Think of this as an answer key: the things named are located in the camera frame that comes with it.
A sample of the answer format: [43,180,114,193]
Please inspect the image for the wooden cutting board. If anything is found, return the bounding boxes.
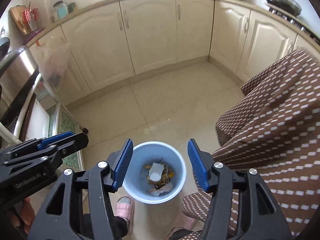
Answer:
[9,5,31,36]

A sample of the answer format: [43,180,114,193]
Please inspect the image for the blue trash bin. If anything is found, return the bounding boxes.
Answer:
[123,141,187,205]

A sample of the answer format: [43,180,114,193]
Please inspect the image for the clear jar with lid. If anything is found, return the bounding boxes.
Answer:
[53,1,68,21]

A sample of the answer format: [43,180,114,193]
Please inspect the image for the white shelf cart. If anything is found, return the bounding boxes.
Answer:
[0,97,86,172]

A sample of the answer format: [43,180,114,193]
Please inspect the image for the red whisk utensils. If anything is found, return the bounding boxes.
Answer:
[21,2,42,34]

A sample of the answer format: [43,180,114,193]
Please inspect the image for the pink slipper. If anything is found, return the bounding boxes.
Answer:
[115,196,135,235]

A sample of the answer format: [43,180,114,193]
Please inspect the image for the brown polka dot tablecloth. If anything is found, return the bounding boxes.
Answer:
[175,48,319,239]

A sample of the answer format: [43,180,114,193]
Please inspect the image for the black wok with lid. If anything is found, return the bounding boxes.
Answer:
[266,0,302,17]

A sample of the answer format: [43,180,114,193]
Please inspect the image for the person's left hand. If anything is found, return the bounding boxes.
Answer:
[7,197,35,235]

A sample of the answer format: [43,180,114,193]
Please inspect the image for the white plastic bag front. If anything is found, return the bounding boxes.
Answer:
[150,183,173,197]

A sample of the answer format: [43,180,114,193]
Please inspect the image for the black gas stove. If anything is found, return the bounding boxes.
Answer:
[265,0,319,44]

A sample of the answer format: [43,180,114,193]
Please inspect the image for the cream lower cabinets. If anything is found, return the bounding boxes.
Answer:
[29,0,319,105]

